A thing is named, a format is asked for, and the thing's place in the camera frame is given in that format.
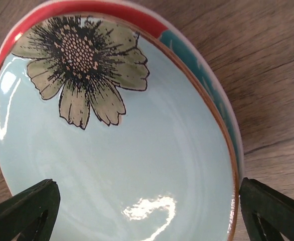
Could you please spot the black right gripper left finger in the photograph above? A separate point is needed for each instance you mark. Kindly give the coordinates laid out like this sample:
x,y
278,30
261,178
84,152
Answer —
x,y
31,214

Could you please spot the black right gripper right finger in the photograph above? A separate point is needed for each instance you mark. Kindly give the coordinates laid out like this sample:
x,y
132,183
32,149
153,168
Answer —
x,y
267,213

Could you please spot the light teal flower plate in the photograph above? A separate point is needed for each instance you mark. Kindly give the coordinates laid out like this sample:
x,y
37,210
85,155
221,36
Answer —
x,y
137,147

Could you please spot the red and teal plate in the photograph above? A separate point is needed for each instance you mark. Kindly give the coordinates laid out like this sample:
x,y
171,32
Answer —
x,y
158,27

